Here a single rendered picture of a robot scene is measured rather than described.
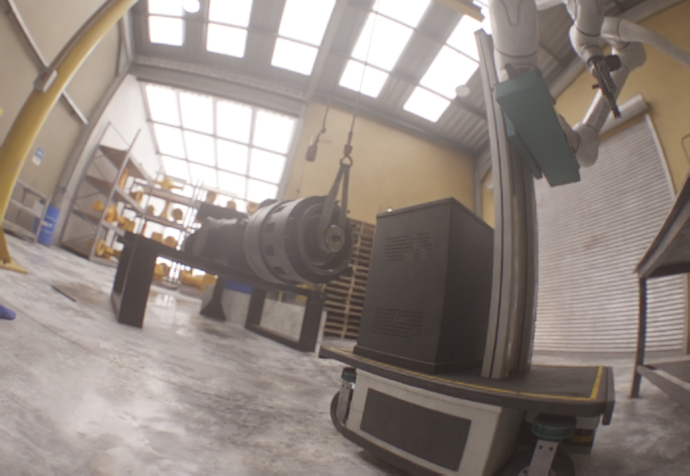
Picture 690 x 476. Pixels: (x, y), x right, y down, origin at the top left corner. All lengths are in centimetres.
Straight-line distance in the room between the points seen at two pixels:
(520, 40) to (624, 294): 527
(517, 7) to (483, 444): 109
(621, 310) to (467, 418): 527
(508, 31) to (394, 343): 100
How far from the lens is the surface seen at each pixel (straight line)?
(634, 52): 162
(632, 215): 607
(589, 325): 609
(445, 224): 88
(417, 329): 86
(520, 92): 93
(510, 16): 94
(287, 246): 155
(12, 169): 276
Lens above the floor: 45
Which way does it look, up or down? 19 degrees up
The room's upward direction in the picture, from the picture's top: 11 degrees clockwise
